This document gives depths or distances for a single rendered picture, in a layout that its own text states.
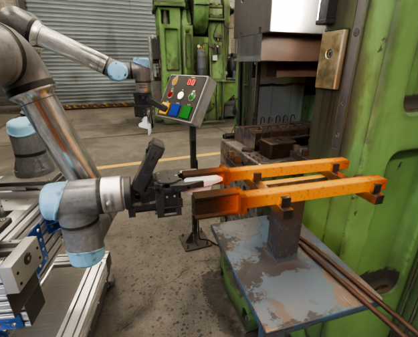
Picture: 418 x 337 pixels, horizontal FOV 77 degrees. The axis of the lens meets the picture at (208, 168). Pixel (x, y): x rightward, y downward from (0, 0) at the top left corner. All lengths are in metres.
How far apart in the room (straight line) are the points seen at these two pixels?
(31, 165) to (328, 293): 1.16
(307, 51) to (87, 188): 0.96
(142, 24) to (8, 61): 8.52
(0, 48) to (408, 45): 0.92
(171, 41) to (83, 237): 5.56
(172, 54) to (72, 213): 5.53
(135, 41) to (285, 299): 8.66
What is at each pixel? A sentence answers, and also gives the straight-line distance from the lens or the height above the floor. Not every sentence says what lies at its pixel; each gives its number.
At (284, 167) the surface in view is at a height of 1.03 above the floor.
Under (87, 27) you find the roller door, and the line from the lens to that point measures 8.95.
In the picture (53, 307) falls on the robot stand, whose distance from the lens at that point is 1.56.
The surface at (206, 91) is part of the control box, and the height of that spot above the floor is 1.12.
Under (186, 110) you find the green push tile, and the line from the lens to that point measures 1.51.
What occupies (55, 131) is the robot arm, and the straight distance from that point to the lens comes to 0.67.
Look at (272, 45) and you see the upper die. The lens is 1.11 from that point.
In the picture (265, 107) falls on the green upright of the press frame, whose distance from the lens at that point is 1.42.
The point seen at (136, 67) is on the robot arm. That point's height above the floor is 1.24.
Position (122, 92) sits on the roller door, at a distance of 8.94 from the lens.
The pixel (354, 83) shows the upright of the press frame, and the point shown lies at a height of 1.20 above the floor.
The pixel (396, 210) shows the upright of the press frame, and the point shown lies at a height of 0.73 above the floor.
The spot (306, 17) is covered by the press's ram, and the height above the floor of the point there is 1.42.
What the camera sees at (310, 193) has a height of 1.03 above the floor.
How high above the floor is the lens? 1.26
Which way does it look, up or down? 22 degrees down
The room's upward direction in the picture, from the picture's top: straight up
